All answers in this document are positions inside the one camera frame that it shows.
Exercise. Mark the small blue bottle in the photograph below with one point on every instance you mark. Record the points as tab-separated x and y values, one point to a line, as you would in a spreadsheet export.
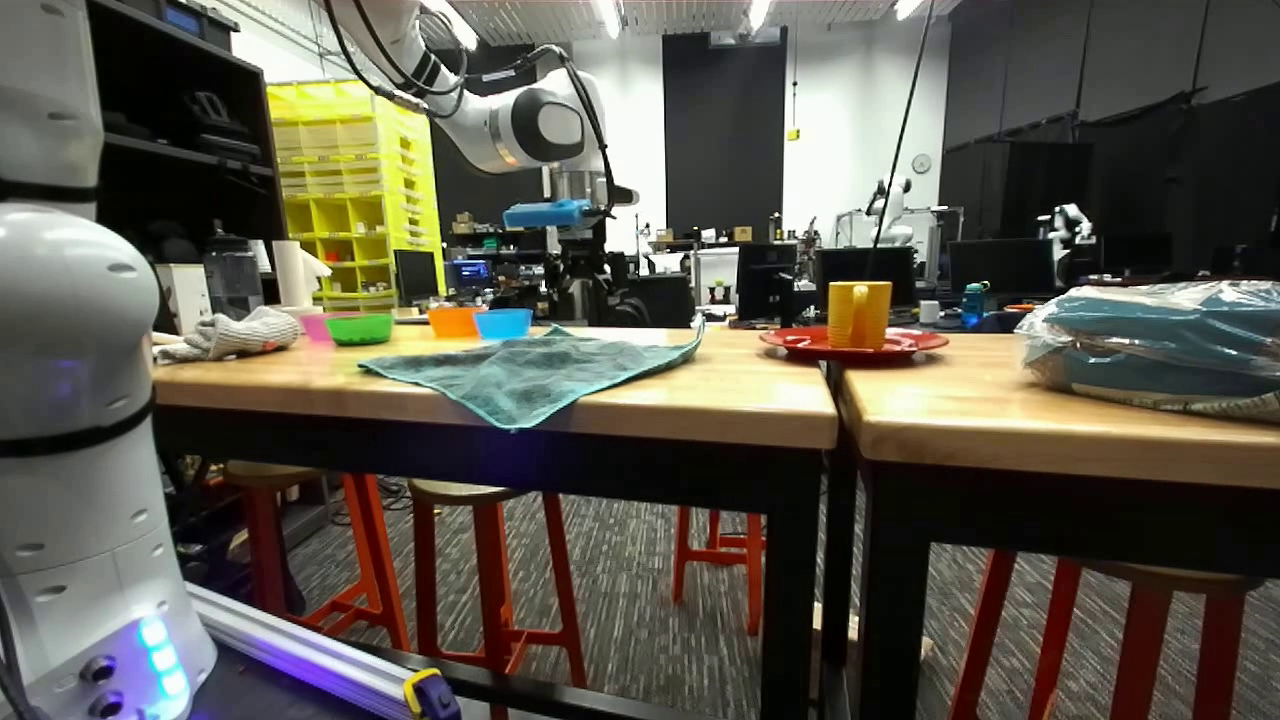
976	304

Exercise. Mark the grey knitted beanie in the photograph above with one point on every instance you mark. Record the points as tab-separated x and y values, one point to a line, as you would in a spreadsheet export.
243	334

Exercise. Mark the long wooden table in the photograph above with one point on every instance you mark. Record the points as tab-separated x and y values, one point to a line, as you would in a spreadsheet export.
694	407

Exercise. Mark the yellow mug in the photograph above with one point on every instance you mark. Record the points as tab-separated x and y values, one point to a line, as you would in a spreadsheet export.
863	312

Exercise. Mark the robot cart platform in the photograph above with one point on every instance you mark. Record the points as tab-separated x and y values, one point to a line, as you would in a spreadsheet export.
321	663

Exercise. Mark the blue plastic bowl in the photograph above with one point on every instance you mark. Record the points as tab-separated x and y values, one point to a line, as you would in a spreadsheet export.
506	320

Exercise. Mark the black storage shelf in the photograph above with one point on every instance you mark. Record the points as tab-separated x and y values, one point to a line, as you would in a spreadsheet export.
200	132

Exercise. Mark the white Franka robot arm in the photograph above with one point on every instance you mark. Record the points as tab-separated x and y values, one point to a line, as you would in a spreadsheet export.
64	372

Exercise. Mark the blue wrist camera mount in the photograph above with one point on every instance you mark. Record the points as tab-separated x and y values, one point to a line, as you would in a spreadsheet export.
547	212

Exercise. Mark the orange plastic bowl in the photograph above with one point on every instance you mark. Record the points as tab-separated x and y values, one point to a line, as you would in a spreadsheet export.
454	320

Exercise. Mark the green plastic bowl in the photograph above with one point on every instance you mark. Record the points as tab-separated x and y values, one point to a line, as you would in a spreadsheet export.
361	329

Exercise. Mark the pink plastic bowl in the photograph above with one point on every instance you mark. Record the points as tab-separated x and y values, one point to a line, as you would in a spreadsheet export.
319	329

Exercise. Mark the black monitor behind mug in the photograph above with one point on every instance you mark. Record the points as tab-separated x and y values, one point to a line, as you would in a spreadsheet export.
840	264

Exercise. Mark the red plate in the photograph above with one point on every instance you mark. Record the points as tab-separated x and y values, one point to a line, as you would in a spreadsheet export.
852	354

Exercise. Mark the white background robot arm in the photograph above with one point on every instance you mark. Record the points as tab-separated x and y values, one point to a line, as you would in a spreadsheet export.
1071	232

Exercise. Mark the blue cloth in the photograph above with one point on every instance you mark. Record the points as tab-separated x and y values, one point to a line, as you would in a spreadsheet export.
534	372

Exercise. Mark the yellow bin shelf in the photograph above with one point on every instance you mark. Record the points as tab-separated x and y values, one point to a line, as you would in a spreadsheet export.
335	175

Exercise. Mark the wooden stool with red legs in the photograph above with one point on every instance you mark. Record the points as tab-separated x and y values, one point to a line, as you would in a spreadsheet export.
465	491
723	549
1138	664
378	572

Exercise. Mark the short wooden table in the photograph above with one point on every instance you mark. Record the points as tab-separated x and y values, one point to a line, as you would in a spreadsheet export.
1066	433

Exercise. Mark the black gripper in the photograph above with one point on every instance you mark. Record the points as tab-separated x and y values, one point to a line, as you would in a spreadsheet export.
596	245

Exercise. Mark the black equipment box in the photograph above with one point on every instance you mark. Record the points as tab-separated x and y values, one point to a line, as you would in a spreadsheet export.
660	303

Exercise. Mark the bagged stack of blue cloths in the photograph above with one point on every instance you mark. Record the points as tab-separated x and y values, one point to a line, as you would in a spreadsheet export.
1163	354

